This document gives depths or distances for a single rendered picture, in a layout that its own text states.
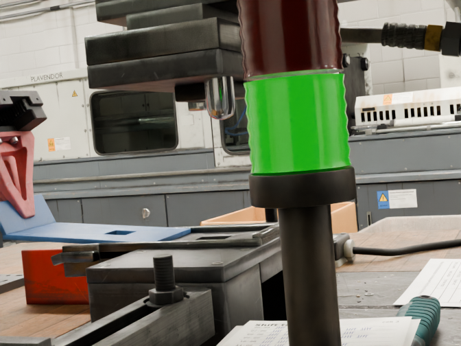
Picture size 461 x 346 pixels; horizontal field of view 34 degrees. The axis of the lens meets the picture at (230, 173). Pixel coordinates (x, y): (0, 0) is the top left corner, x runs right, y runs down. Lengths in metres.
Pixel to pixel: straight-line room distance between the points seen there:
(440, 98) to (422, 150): 0.44
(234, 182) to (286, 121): 5.22
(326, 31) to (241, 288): 0.26
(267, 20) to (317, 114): 0.04
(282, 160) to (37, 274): 0.60
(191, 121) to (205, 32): 5.17
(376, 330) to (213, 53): 0.20
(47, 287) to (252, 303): 0.37
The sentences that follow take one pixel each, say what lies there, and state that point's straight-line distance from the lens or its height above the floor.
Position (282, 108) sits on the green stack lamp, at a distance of 0.27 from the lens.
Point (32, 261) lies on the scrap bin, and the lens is 0.84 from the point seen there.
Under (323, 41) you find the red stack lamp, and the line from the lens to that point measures 0.27.
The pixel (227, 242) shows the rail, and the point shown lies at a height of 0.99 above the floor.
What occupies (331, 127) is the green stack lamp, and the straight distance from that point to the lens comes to 0.27.
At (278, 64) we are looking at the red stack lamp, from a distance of 0.27.
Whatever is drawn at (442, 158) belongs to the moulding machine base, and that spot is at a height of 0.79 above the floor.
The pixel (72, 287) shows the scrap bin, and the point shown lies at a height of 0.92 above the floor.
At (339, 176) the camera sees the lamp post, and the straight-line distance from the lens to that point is 0.27.
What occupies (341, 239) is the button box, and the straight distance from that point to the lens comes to 0.91.
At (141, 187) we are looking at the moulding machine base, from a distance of 5.88.
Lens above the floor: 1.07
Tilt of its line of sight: 3 degrees down
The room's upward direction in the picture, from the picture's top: 5 degrees counter-clockwise
